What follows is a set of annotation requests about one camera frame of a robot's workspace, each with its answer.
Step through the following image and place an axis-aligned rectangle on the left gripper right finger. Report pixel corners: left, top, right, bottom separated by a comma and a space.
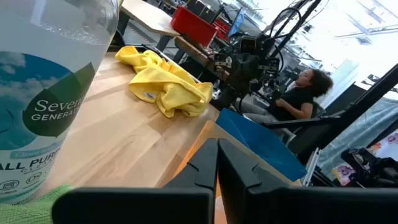
218, 139, 398, 224

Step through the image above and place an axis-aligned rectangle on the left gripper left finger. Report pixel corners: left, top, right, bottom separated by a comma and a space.
52, 138, 218, 224

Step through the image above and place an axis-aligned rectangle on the yellow microfiber towel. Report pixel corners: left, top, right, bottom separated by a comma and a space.
114, 45, 214, 118

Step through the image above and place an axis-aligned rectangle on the green microfiber towel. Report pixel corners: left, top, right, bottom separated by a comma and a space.
0, 184, 75, 224

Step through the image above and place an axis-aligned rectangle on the small red plastic bin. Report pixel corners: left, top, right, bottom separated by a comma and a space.
214, 19, 231, 40

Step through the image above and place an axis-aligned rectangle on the blue laptop screen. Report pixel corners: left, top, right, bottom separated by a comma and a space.
228, 7, 245, 37

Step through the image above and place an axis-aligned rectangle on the person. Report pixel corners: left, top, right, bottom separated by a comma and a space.
239, 68, 334, 125

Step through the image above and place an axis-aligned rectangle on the blue plastic basket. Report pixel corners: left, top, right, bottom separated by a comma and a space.
215, 108, 308, 182

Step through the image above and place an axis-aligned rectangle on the light top table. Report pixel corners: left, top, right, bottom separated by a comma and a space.
120, 0, 181, 52

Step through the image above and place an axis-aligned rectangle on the all purpose cleaner spray bottle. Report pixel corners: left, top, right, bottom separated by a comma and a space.
0, 0, 120, 206

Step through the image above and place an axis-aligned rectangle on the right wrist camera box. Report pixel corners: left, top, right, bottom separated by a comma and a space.
239, 36, 258, 54

